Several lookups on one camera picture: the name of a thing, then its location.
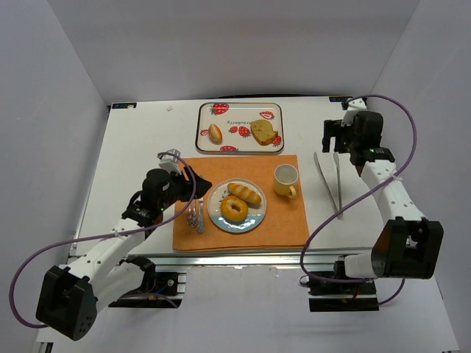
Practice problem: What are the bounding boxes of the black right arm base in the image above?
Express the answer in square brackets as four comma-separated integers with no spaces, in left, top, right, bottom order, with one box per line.
[299,275,379,313]

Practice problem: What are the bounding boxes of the silver table knife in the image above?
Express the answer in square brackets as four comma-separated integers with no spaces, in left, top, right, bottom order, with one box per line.
[196,198,205,234]

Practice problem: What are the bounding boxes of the silver spoon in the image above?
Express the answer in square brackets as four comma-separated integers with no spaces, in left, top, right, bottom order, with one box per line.
[186,203,194,226]

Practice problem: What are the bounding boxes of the small sesame bread roll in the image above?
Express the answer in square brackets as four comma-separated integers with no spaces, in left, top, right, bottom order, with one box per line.
[208,124,223,144]

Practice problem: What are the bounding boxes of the metal food tongs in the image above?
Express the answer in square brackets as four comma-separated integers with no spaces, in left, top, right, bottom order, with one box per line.
[313,151,343,220]

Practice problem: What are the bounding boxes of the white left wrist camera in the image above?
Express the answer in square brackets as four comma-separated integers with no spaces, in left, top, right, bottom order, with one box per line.
[157,149,181,174]

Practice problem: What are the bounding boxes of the silver fork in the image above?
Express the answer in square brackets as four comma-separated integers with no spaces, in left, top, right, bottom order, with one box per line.
[190,199,199,227]

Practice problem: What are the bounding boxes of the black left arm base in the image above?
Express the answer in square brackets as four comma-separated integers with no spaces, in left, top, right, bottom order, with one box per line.
[108,255,186,309]

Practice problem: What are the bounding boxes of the round plate with blue rim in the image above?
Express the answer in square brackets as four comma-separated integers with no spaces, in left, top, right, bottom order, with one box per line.
[207,178,267,234]

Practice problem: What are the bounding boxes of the strawberry pattern rectangular tray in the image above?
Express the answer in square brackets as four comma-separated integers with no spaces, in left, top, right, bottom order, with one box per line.
[195,102,285,154]

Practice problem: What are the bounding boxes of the yellow mug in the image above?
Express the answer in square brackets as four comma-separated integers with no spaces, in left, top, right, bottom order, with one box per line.
[273,164,299,199]

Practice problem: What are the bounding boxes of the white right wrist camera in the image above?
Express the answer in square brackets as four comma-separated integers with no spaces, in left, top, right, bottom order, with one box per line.
[341,97,367,126]

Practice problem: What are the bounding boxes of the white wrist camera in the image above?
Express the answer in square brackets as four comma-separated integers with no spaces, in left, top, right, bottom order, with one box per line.
[157,149,181,174]
[341,97,367,126]

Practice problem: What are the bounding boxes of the golden bagel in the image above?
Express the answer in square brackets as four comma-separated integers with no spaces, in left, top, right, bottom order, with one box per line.
[220,196,248,222]

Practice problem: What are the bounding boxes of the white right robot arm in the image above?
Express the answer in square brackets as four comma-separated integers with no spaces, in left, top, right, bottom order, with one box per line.
[322,111,444,279]

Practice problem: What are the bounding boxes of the striped long bread roll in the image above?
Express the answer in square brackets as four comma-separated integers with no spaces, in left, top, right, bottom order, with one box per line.
[227,183,262,205]

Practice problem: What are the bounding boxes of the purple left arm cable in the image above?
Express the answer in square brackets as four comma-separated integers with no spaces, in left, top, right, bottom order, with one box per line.
[8,152,198,328]

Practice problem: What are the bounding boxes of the brown bread slice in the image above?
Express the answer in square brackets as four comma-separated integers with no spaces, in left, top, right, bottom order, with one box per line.
[250,119,278,146]

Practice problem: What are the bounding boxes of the aluminium table frame rail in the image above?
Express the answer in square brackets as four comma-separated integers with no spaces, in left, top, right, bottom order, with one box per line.
[142,247,371,273]

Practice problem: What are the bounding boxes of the orange cloth placemat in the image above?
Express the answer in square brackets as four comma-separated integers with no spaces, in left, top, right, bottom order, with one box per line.
[173,155,309,251]

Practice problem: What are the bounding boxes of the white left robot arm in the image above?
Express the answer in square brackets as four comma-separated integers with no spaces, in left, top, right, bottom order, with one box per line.
[36,167,212,340]

